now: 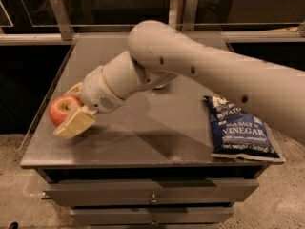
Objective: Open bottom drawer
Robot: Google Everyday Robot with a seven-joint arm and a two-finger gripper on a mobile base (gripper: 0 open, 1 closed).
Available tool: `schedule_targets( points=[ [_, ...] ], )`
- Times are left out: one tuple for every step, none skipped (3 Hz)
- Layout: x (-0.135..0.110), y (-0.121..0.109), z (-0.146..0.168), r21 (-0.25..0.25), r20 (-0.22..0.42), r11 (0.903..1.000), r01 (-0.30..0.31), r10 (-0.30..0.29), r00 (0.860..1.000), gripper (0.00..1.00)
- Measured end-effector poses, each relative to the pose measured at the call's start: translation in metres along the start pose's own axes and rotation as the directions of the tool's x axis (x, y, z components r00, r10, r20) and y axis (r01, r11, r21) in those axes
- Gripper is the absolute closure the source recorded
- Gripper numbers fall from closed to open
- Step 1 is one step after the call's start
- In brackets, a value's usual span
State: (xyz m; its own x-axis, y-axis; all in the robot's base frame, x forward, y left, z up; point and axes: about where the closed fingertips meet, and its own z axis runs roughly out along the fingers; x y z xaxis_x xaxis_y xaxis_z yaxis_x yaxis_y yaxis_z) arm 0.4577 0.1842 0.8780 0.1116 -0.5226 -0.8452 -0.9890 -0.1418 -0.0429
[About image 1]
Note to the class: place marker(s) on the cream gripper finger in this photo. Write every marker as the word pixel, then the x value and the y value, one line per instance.
pixel 74 90
pixel 78 121

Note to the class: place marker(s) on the clear acrylic guard panel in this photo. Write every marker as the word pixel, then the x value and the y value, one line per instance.
pixel 23 14

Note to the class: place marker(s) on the top drawer brass knob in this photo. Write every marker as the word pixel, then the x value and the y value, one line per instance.
pixel 153 200

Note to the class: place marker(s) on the grey drawer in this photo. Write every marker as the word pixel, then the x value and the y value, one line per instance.
pixel 139 192
pixel 144 216

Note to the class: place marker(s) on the top grey drawer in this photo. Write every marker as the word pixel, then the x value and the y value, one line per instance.
pixel 139 192

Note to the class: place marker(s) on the silver soda can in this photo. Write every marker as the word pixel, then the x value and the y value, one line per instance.
pixel 160 86

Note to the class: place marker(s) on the drawer brass knob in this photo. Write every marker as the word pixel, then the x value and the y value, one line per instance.
pixel 154 222
pixel 153 200

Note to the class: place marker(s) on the middle drawer brass knob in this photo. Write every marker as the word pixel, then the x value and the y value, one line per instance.
pixel 154 222

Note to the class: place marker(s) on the right metal bracket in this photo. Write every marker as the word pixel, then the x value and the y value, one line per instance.
pixel 189 12

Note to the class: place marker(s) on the blue potato chip bag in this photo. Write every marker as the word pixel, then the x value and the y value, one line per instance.
pixel 237 134

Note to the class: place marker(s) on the middle grey drawer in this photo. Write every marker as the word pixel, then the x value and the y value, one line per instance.
pixel 144 216

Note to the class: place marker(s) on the metal bracket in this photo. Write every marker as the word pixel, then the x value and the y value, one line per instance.
pixel 62 19
pixel 189 12

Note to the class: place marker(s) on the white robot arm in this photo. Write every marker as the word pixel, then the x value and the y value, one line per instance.
pixel 157 53

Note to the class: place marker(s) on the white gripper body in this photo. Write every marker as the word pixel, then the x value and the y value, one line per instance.
pixel 96 92

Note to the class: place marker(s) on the red apple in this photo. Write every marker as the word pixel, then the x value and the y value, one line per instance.
pixel 61 107

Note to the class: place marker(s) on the left metal bracket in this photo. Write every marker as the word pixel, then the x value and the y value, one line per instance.
pixel 62 19

